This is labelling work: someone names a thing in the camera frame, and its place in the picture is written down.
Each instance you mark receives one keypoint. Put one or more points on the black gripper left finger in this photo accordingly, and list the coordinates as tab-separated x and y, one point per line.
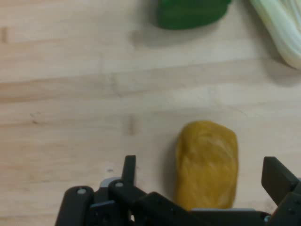
122	188

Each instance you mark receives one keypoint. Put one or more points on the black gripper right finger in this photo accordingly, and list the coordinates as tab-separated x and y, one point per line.
279	183

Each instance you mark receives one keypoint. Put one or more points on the yellow bread loaf toy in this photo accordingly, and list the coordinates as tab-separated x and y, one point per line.
207	164

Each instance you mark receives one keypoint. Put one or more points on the pale green cabbage toy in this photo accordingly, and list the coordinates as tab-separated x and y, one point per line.
282	28

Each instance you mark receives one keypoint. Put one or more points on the green bell pepper toy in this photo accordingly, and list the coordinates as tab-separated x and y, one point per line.
191	13

